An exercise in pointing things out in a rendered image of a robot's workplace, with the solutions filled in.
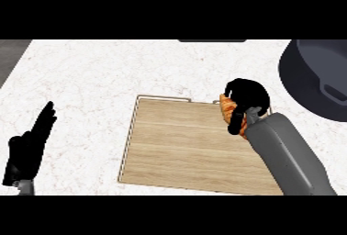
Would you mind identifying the dark grey counter strip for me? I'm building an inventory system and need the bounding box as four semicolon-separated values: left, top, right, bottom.
0;39;35;89

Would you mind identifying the orange-brown croissant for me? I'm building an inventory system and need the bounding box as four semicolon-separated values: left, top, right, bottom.
219;93;250;141

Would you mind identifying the dark flat object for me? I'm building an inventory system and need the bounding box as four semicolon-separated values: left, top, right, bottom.
178;39;249;43

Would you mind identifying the pale wooden tray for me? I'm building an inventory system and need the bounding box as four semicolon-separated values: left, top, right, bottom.
117;94;286;196

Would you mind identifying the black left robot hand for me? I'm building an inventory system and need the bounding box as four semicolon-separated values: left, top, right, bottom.
2;100;58;187

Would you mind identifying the dark grey pot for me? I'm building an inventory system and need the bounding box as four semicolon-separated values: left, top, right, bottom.
278;39;347;123

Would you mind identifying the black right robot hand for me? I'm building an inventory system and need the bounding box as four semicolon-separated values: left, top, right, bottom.
224;77;272;136

